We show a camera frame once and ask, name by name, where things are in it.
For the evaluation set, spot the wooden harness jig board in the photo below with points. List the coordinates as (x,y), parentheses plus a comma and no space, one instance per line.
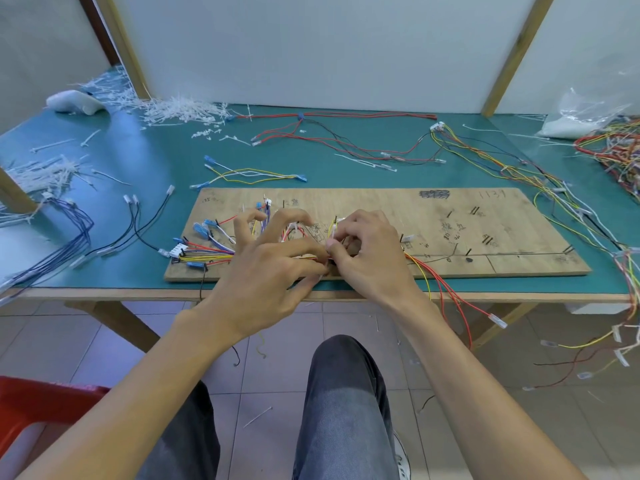
(500,229)

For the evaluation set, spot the person's left little finger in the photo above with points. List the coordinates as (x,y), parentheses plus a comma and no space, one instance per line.
(241,227)

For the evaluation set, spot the person's left forearm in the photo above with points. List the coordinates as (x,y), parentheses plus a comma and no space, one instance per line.
(130,399)

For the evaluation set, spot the person's right forearm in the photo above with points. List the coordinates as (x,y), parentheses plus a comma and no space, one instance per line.
(480,389)

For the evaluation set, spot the clear plastic bag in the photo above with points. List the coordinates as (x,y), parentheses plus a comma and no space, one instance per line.
(580,114)

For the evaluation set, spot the wooden table frame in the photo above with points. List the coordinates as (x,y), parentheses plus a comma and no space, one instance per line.
(115,319)

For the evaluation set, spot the person's right thumb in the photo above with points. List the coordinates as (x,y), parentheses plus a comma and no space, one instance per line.
(340,257)

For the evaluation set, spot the person's right shoe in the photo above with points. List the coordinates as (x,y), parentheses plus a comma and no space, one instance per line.
(402,457)

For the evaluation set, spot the person's left thumb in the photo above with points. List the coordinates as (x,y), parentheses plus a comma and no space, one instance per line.
(312,274)

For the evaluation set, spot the teal table mat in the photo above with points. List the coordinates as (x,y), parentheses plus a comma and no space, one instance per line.
(150,159)

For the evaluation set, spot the white rounded plastic object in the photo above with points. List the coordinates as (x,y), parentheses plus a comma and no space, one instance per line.
(75,102)

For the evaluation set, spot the person's right hand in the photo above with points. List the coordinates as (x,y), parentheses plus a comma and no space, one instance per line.
(375,264)

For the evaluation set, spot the red plastic stool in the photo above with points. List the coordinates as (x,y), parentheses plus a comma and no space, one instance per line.
(45,399)

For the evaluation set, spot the light wooden post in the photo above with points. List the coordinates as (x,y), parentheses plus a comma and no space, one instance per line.
(517,54)
(122,44)

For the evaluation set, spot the person's leg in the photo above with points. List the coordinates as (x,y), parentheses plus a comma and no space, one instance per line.
(185,439)
(345,409)

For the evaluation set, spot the dark brown wooden post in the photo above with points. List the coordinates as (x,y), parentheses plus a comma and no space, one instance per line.
(97,27)

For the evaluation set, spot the person's left leg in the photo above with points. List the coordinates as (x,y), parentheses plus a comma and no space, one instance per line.
(185,439)

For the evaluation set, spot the person's left hand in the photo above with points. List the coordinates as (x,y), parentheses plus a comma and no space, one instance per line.
(260,284)

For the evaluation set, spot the person's right leg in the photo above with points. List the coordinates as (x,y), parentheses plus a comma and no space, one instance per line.
(345,409)

